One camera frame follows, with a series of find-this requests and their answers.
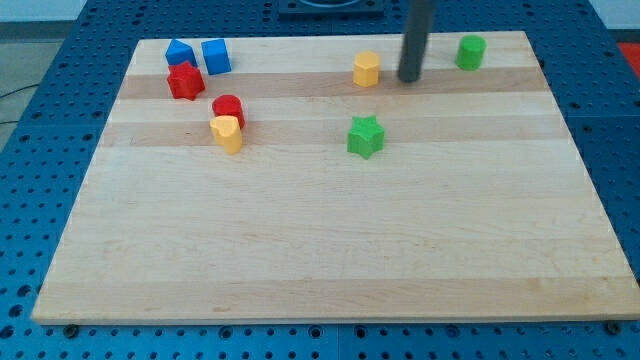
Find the light wooden board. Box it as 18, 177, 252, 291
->
32, 31, 639, 325

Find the yellow hexagon block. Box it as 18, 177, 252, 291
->
353, 51, 381, 87

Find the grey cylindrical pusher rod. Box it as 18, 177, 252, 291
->
397, 0, 437, 83

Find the green cylinder block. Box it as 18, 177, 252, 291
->
455, 35, 487, 71

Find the blue triangular block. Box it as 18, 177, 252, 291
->
165, 39, 198, 67

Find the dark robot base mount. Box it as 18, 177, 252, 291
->
275, 0, 385, 18

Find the blue cube block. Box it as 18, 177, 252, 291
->
201, 39, 232, 75

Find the red cylinder block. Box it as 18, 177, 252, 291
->
211, 94, 246, 129

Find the red star block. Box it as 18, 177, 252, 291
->
167, 61, 206, 101

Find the yellow heart block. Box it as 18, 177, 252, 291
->
209, 115, 243, 155

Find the green star block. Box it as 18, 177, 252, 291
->
347, 115, 385, 159

